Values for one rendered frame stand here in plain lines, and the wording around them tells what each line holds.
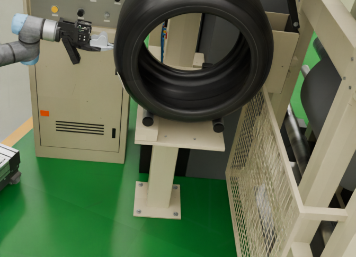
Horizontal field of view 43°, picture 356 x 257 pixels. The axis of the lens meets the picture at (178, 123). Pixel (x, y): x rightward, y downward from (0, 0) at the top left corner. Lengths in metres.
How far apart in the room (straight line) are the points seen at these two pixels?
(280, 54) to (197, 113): 0.49
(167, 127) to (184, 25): 0.44
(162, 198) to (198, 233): 0.28
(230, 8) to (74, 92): 1.31
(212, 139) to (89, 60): 0.90
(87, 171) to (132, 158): 0.31
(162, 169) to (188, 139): 0.60
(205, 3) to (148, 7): 0.18
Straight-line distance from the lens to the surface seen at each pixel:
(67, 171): 2.84
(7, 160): 2.61
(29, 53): 1.76
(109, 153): 2.84
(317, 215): 1.46
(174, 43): 1.99
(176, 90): 1.94
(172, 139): 1.85
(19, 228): 2.58
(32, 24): 1.70
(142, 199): 2.67
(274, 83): 2.07
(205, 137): 1.89
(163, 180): 2.48
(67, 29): 1.69
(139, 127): 1.79
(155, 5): 1.51
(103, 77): 2.51
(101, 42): 1.69
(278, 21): 2.13
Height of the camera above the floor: 1.97
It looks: 37 degrees down
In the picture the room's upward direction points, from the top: 9 degrees clockwise
